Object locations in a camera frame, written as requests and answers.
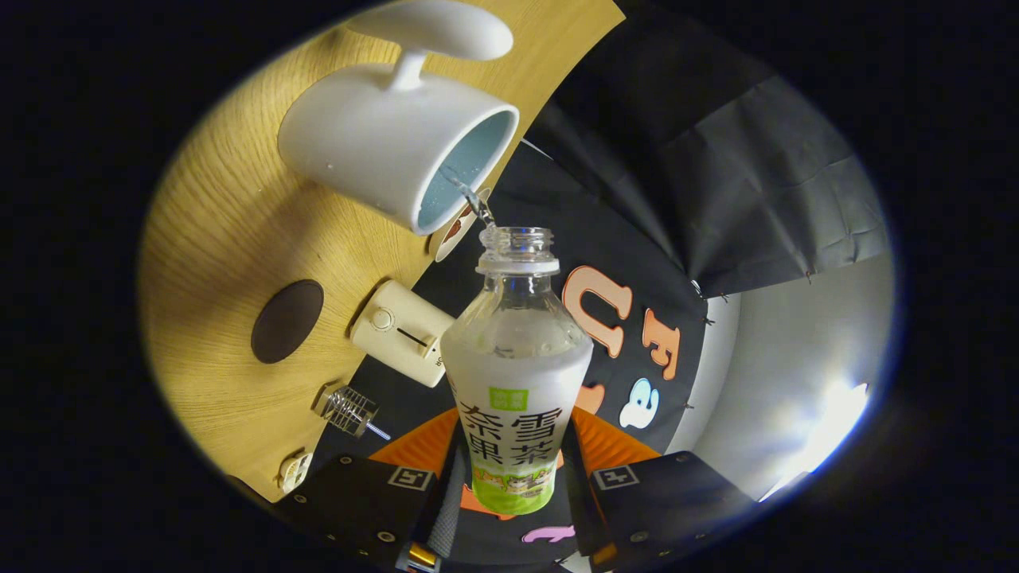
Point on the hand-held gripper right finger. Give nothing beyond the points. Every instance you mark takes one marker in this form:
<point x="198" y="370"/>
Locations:
<point x="677" y="501"/>

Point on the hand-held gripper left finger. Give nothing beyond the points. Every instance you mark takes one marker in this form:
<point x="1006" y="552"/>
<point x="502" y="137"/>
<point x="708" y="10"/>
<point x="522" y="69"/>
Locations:
<point x="350" y="501"/>

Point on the dark round coaster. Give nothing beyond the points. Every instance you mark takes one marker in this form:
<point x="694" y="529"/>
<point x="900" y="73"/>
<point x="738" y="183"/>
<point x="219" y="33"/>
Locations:
<point x="286" y="321"/>

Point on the clear plastic juice bottle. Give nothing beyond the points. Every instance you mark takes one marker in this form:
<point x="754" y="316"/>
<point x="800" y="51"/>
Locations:
<point x="517" y="382"/>

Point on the white ceramic cup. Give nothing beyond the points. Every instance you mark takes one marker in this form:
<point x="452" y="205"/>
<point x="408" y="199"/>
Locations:
<point x="374" y="143"/>

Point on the white divided dish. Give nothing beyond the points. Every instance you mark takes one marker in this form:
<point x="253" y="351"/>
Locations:
<point x="294" y="471"/>

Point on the metal spoon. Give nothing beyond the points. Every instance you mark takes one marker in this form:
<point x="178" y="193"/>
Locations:
<point x="379" y="432"/>

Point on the white toaster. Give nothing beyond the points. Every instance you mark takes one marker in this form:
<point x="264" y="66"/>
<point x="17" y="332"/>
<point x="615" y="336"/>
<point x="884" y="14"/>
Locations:
<point x="394" y="326"/>

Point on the white round plate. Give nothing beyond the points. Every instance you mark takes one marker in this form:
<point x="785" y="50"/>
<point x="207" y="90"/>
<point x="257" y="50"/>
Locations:
<point x="443" y="245"/>

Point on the red-brown food piece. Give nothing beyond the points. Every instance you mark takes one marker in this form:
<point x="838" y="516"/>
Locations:
<point x="454" y="231"/>

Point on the wooden table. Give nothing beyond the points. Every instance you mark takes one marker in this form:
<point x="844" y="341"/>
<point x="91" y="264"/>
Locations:
<point x="215" y="239"/>

